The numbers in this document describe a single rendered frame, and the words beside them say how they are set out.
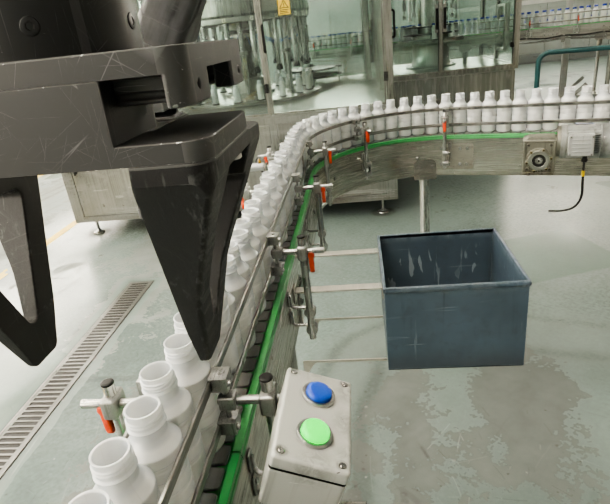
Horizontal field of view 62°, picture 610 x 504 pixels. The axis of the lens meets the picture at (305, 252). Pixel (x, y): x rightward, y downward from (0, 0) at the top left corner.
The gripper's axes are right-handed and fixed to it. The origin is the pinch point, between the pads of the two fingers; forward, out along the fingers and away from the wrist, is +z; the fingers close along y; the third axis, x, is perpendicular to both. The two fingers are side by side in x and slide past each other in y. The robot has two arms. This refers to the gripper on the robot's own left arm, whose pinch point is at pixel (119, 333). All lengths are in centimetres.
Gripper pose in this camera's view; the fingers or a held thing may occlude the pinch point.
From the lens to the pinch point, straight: 19.4
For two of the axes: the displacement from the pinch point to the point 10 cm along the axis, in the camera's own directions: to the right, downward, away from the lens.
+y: 9.9, -0.6, -1.2
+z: 1.0, 9.1, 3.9
